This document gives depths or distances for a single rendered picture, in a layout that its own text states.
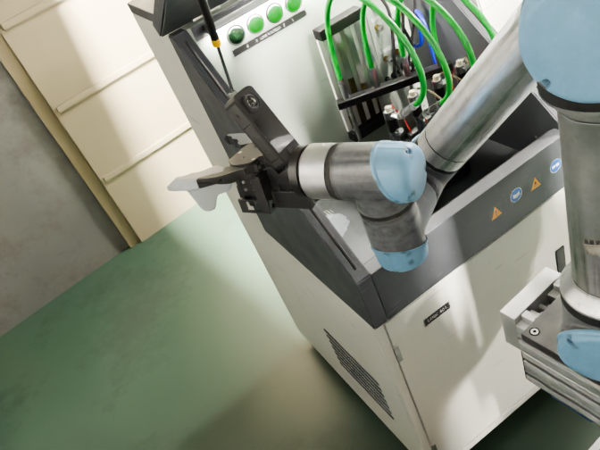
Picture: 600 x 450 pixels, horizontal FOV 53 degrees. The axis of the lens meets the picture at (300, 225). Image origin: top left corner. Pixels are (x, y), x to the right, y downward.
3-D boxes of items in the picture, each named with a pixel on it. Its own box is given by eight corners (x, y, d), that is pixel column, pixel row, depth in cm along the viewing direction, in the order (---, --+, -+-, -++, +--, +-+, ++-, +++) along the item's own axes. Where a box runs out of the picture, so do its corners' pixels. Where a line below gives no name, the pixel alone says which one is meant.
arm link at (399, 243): (445, 224, 87) (429, 164, 81) (421, 280, 81) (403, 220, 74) (395, 221, 92) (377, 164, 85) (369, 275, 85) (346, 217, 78)
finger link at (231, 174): (199, 193, 82) (260, 174, 82) (195, 184, 81) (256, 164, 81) (200, 179, 86) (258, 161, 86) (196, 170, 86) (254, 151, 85)
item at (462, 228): (388, 320, 142) (370, 274, 133) (377, 311, 145) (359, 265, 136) (570, 182, 156) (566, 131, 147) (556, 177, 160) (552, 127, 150)
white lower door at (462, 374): (440, 470, 182) (385, 327, 141) (435, 464, 184) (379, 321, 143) (587, 344, 197) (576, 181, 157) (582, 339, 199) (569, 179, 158)
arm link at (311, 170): (318, 160, 74) (345, 129, 80) (287, 160, 77) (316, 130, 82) (332, 211, 78) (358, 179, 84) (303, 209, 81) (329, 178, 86)
